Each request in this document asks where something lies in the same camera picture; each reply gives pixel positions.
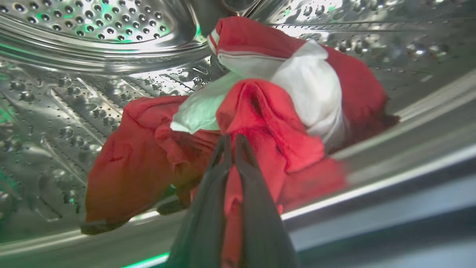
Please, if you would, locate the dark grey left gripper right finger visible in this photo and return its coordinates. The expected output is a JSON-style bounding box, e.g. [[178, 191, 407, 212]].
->
[[234, 134, 300, 268]]

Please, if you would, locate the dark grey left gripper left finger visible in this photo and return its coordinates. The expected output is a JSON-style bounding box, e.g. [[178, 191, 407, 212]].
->
[[167, 135, 234, 268]]

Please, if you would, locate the red and white garment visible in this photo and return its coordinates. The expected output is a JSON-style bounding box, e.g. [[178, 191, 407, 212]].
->
[[80, 16, 400, 268]]

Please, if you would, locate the white front-load washing machine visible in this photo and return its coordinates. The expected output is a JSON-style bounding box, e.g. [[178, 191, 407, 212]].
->
[[0, 0, 476, 268]]

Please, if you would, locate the grey rubber door gasket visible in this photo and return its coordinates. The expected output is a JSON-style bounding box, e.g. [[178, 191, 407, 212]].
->
[[123, 164, 476, 268]]

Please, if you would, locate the perforated steel washer drum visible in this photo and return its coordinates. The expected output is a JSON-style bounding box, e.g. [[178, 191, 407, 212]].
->
[[0, 0, 476, 261]]

